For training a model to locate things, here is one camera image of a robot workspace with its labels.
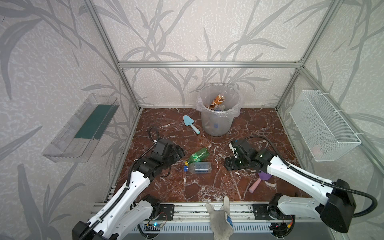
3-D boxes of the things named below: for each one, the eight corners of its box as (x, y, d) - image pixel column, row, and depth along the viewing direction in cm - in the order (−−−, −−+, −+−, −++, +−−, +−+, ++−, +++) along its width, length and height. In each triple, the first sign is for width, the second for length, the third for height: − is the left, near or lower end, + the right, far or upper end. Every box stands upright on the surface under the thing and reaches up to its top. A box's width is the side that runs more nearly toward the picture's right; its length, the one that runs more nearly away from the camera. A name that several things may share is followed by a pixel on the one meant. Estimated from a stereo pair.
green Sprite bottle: (187, 169, 90) (186, 165, 86) (184, 161, 93) (183, 157, 89) (210, 158, 95) (211, 154, 91) (206, 151, 98) (206, 147, 94)
